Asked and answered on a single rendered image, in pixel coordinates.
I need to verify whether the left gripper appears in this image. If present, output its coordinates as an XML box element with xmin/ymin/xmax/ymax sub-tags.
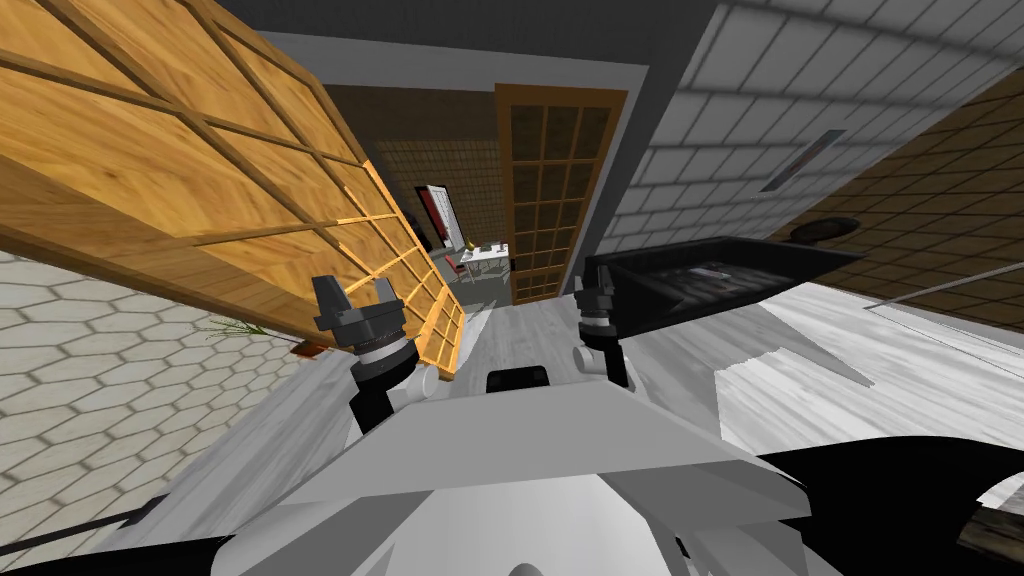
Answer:
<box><xmin>311</xmin><ymin>275</ymin><xmax>406</xmax><ymax>354</ymax></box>

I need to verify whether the red and white wall picture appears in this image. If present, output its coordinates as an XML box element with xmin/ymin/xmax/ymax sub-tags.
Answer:
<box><xmin>413</xmin><ymin>183</ymin><xmax>467</xmax><ymax>251</ymax></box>

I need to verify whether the black round object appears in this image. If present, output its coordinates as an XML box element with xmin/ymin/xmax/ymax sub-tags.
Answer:
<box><xmin>789</xmin><ymin>215</ymin><xmax>863</xmax><ymax>246</ymax></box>

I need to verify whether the green plant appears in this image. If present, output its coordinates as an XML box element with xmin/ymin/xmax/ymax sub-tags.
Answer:
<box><xmin>204</xmin><ymin>316</ymin><xmax>307</xmax><ymax>357</ymax></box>

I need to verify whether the dark wooden panelled door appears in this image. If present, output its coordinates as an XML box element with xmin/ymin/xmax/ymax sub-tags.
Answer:
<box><xmin>494</xmin><ymin>83</ymin><xmax>630</xmax><ymax>308</ymax></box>

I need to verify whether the white table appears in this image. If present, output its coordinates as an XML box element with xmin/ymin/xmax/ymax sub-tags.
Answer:
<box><xmin>458</xmin><ymin>242</ymin><xmax>513</xmax><ymax>284</ymax></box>

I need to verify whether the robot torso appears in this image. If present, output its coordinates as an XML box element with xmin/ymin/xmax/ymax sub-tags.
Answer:
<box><xmin>209</xmin><ymin>365</ymin><xmax>835</xmax><ymax>576</ymax></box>

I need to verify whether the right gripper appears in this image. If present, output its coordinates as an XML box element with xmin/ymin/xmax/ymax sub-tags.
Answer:
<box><xmin>572</xmin><ymin>265</ymin><xmax>618</xmax><ymax>322</ymax></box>

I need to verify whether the light wooden panelled door leaf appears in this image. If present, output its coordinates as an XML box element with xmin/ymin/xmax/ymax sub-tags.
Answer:
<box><xmin>0</xmin><ymin>0</ymin><xmax>467</xmax><ymax>382</ymax></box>

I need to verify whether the grey framed wall picture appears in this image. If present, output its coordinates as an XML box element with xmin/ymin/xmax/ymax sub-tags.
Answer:
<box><xmin>758</xmin><ymin>128</ymin><xmax>849</xmax><ymax>194</ymax></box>

